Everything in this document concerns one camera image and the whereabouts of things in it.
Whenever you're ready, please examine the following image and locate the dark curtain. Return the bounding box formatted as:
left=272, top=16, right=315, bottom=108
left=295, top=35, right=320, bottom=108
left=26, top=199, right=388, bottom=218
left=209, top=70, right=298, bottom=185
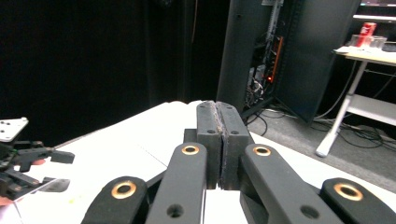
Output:
left=0, top=0, right=232, bottom=147

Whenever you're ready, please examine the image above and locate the bundle of floor cables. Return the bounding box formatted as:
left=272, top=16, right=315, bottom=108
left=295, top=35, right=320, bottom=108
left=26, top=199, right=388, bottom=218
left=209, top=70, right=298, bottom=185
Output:
left=246, top=105, right=396, bottom=149

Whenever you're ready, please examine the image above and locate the grey wall shelf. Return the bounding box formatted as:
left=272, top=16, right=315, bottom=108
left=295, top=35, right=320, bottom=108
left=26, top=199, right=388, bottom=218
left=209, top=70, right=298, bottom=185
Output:
left=352, top=14, right=396, bottom=24

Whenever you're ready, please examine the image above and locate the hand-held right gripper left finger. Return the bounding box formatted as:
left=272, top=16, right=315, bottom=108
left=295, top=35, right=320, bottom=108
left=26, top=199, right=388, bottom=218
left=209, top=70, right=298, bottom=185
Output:
left=183, top=100, right=223, bottom=190

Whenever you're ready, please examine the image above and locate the orange power strip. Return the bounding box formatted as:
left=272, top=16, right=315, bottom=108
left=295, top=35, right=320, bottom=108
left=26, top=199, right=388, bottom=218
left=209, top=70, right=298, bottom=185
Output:
left=268, top=35, right=285, bottom=84

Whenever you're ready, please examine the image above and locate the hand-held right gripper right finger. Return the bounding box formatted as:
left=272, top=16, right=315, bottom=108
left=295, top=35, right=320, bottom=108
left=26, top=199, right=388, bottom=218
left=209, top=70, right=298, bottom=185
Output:
left=216, top=101, right=255, bottom=191

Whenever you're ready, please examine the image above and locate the white-legged wooden side table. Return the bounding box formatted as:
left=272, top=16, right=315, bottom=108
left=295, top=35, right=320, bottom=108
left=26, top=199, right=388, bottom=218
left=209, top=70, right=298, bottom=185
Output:
left=315, top=46, right=396, bottom=158

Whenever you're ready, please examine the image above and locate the red drink can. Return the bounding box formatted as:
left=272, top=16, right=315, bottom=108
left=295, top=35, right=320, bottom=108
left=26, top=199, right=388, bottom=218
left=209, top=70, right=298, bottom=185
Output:
left=359, top=21, right=378, bottom=48

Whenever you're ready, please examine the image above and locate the black server cabinet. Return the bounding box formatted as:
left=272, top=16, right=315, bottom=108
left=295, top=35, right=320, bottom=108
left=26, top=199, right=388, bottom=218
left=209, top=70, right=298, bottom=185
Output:
left=216, top=0, right=362, bottom=124

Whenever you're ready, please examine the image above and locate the clear plastic container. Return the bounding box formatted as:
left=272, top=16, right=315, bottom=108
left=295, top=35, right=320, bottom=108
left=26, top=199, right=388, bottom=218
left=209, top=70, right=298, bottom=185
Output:
left=349, top=34, right=388, bottom=49

